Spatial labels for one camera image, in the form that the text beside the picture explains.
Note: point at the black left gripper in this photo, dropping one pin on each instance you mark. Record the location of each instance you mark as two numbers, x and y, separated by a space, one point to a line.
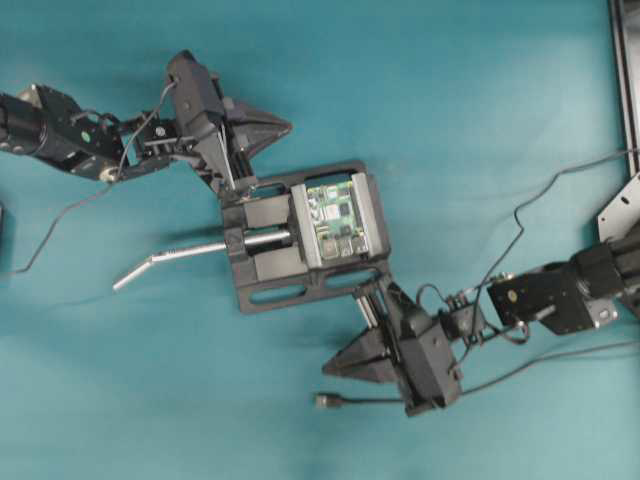
200 114

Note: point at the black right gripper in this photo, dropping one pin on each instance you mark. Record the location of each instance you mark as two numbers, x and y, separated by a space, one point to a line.
402 344

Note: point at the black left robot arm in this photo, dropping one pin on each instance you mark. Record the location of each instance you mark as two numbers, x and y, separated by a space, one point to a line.
50 126

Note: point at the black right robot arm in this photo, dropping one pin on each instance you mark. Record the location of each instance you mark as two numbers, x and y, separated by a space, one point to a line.
565 297

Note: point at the green Raspberry Pi board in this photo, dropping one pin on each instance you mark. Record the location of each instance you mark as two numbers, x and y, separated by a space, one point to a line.
337 225

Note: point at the black bench vise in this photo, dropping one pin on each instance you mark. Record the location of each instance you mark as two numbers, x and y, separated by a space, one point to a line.
290 272

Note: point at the silver vise handle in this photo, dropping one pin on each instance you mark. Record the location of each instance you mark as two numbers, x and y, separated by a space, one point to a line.
184 252

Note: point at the black aluminium frame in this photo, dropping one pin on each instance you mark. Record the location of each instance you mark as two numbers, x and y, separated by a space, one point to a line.
621 214

